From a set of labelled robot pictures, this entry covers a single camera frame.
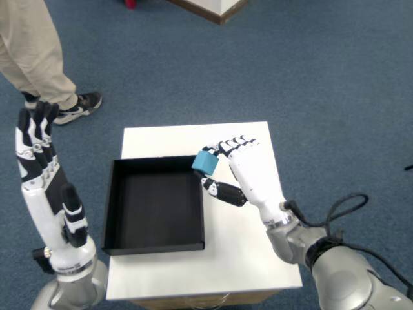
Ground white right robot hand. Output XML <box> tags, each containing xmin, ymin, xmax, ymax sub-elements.
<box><xmin>199</xmin><ymin>135</ymin><xmax>299</xmax><ymax>229</ymax></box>

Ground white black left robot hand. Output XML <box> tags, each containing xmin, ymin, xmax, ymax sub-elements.
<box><xmin>15</xmin><ymin>100</ymin><xmax>97</xmax><ymax>274</ymax></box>

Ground blue cube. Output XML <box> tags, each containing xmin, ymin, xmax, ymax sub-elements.
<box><xmin>191</xmin><ymin>150</ymin><xmax>219</xmax><ymax>176</ymax></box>

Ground black open box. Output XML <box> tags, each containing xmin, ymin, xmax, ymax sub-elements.
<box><xmin>101</xmin><ymin>154</ymin><xmax>207</xmax><ymax>256</ymax></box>

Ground black left wrist connector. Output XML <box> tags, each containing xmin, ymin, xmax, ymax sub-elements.
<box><xmin>31</xmin><ymin>247</ymin><xmax>55</xmax><ymax>275</ymax></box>

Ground white wooden table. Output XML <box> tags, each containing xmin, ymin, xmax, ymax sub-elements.
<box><xmin>106</xmin><ymin>121</ymin><xmax>303</xmax><ymax>310</ymax></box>

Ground black white sneaker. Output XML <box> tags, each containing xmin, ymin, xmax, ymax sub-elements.
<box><xmin>21</xmin><ymin>92</ymin><xmax>41</xmax><ymax>110</ymax></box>
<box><xmin>53</xmin><ymin>92</ymin><xmax>103</xmax><ymax>126</ymax></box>

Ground beige trousers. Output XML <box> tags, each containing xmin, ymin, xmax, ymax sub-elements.
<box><xmin>0</xmin><ymin>0</ymin><xmax>78</xmax><ymax>110</ymax></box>

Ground white cabinet with brown base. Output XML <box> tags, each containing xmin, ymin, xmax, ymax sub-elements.
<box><xmin>167</xmin><ymin>0</ymin><xmax>250</xmax><ymax>26</ymax></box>

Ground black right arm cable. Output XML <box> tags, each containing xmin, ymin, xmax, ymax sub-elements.
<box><xmin>280</xmin><ymin>192</ymin><xmax>413</xmax><ymax>291</ymax></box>

